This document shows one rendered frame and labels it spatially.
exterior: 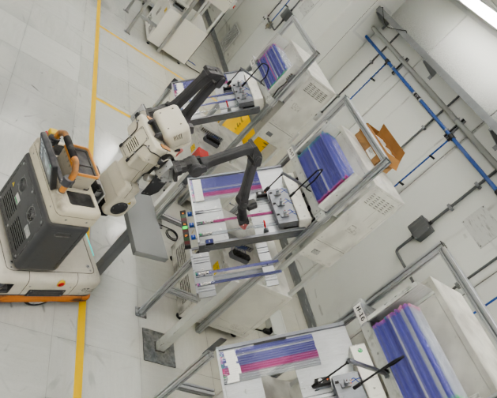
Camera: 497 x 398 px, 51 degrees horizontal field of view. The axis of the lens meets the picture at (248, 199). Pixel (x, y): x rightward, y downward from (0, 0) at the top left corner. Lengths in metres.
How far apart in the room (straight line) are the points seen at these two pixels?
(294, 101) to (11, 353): 2.90
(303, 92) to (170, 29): 3.47
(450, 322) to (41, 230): 2.09
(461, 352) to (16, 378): 2.23
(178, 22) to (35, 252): 5.14
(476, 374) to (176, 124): 1.89
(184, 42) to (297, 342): 5.58
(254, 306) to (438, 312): 1.58
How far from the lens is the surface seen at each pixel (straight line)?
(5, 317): 3.24
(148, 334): 3.68
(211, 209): 3.58
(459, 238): 4.50
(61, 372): 3.20
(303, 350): 2.84
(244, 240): 3.36
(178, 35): 7.65
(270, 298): 3.90
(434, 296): 2.84
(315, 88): 4.54
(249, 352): 2.84
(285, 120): 4.63
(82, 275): 3.27
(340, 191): 3.25
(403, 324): 2.66
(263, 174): 3.85
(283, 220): 3.39
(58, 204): 2.73
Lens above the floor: 2.47
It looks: 24 degrees down
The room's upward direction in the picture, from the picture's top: 45 degrees clockwise
